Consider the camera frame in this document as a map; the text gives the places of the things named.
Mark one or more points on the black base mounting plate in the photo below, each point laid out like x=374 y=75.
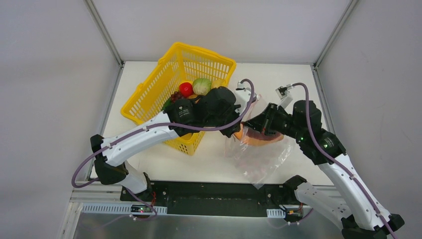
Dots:
x=220 y=199

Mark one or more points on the yellow pear toy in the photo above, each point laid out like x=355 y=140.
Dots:
x=218 y=83

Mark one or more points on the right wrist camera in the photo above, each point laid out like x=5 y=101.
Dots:
x=284 y=95

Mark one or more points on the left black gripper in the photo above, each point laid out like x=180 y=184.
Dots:
x=233 y=121

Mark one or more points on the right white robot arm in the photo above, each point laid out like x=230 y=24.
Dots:
x=359 y=215

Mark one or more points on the red tomato toy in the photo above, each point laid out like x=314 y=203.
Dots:
x=186 y=89

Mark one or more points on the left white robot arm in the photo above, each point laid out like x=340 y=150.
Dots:
x=112 y=153

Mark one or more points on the green cabbage toy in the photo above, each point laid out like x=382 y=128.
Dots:
x=201 y=86

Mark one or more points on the purple grapes toy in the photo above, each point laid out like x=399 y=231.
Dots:
x=176 y=96

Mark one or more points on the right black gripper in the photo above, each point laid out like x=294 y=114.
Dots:
x=266 y=119

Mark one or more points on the green bean toy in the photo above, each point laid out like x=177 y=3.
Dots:
x=166 y=104

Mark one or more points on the clear pink-dotted zip bag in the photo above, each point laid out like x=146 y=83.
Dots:
x=254 y=155

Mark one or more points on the yellow plastic basket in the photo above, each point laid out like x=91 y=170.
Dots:
x=181 y=63

